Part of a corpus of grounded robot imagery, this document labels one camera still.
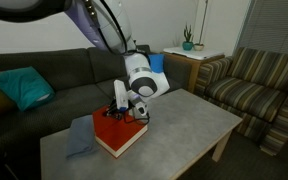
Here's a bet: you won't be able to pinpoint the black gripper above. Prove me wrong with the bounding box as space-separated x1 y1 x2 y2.
104 99 123 120

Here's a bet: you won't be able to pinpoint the orange book with yellow spine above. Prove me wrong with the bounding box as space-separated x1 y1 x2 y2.
92 106 148 158

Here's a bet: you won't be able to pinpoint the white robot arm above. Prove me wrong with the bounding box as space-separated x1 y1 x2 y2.
0 0 169 116

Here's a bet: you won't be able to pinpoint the folded blue-grey cloth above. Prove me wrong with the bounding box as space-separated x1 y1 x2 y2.
66 115 98 159

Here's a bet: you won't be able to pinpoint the dark grey fabric sofa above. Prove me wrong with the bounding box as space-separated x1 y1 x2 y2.
0 44 193 180

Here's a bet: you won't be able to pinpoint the blue cushion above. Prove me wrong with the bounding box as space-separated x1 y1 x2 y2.
149 54 164 73

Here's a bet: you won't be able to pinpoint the grey coffee table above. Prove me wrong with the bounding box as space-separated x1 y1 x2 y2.
40 89 241 180

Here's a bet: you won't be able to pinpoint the teal cushion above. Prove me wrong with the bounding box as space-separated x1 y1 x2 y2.
0 66 55 111

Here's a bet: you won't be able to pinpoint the wooden side table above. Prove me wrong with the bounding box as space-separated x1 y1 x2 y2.
162 51 225 93

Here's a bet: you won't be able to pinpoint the plant in teal pot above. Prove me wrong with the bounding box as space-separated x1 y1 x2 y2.
182 25 193 51

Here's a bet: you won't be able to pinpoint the small white plant pot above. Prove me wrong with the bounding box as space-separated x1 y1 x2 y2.
194 44 204 51

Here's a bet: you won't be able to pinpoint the white board on side table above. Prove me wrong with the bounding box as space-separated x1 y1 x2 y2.
163 47 223 60

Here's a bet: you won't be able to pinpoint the striped armchair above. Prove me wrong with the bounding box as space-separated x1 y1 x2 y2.
194 47 288 156

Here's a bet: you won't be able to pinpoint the window blinds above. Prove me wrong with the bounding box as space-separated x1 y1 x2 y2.
238 0 288 54

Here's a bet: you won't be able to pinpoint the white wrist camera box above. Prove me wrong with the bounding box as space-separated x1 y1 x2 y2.
114 80 128 112

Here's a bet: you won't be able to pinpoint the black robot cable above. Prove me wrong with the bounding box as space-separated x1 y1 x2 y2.
122 111 151 126

